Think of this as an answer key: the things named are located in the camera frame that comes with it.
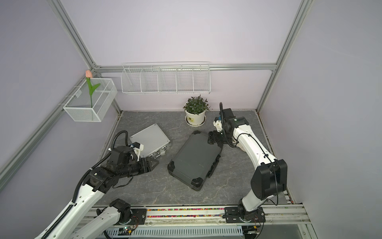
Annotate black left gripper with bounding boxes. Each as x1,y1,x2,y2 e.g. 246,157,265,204
118,156,159,178

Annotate black poker set case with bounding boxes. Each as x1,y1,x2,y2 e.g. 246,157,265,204
167,130,223,191

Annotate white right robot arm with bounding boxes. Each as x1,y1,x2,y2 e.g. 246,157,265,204
208,103,287,222

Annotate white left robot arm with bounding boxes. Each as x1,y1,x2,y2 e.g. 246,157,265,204
37,130,159,239

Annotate silver aluminium poker case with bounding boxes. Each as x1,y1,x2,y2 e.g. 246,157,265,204
130,123,171,159

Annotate white pot saucer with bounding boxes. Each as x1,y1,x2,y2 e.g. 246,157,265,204
184,116,207,127

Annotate white plant pot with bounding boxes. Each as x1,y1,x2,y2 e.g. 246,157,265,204
185,110,206,127

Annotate green potted plant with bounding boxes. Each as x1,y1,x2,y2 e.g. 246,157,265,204
183,95,210,115

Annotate artificial pink tulip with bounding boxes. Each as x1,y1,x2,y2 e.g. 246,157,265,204
85,70,100,108

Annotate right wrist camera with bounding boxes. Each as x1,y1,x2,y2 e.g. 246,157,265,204
213,117,223,132

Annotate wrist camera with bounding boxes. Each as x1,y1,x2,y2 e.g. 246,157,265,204
213,117,223,132
130,142,144,161

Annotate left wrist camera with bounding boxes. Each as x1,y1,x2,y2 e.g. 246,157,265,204
130,142,144,161

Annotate white wire wall shelf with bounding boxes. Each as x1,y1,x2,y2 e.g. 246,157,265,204
120,61,211,95

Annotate white mesh wall basket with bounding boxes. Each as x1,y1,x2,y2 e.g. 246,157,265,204
63,78,117,122

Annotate white vented cable duct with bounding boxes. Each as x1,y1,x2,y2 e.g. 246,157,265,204
106,226,244,239

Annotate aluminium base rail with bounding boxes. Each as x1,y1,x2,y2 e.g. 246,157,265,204
80,204,311,226

